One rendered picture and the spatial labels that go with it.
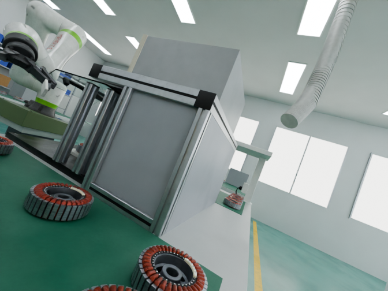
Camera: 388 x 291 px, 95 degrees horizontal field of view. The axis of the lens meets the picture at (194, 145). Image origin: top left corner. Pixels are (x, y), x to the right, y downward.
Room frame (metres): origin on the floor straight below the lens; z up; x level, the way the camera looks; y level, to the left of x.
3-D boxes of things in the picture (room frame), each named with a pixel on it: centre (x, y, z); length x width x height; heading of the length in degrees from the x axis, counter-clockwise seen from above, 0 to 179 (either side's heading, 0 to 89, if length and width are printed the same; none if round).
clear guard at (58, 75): (0.74, 0.45, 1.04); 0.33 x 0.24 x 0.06; 69
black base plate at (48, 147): (0.93, 0.37, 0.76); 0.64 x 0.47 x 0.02; 159
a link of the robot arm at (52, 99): (1.23, 1.07, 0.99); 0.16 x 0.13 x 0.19; 124
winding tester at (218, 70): (0.81, 0.09, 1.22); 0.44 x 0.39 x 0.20; 159
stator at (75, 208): (0.38, 0.21, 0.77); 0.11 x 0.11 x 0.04
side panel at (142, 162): (0.49, 0.12, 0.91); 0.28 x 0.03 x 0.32; 69
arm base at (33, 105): (1.25, 1.11, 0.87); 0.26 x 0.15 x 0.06; 71
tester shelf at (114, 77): (0.82, 0.08, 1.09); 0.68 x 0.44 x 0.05; 159
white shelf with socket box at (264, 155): (1.57, -0.48, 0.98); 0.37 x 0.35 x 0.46; 159
